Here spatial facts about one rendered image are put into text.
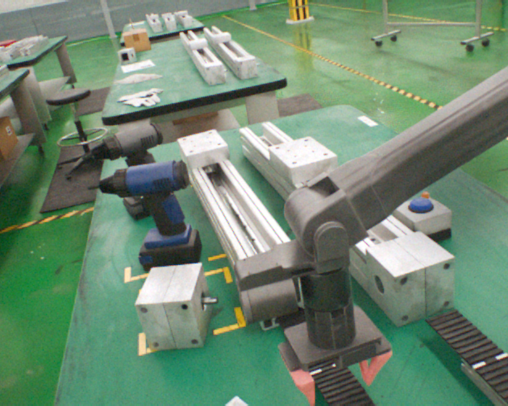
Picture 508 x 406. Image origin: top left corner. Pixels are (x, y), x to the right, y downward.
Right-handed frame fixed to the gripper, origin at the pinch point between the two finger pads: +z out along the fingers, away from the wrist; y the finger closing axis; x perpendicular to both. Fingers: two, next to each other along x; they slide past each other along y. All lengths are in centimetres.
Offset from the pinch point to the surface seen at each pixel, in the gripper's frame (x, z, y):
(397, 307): -9.5, -0.7, -14.2
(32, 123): -447, 51, 104
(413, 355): -3.5, 3.2, -13.0
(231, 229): -38.8, -5.2, 3.5
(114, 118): -192, 4, 23
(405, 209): -31.6, -2.8, -29.6
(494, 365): 5.4, -0.3, -18.9
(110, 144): -74, -17, 22
